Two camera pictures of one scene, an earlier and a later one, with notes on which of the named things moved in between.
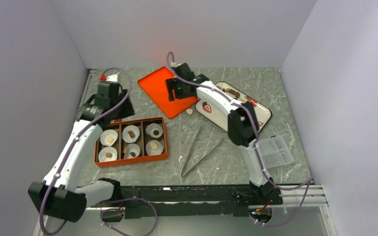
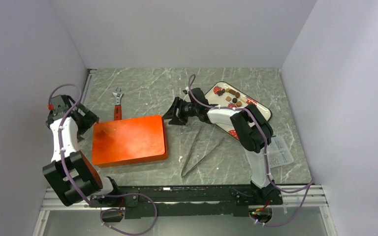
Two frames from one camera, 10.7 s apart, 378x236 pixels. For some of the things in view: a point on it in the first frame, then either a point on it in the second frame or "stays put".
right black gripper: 172,83 to 179,119
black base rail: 207,201 stays put
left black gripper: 128,110 to 89,119
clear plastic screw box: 274,151 stays put
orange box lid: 154,86 to 129,141
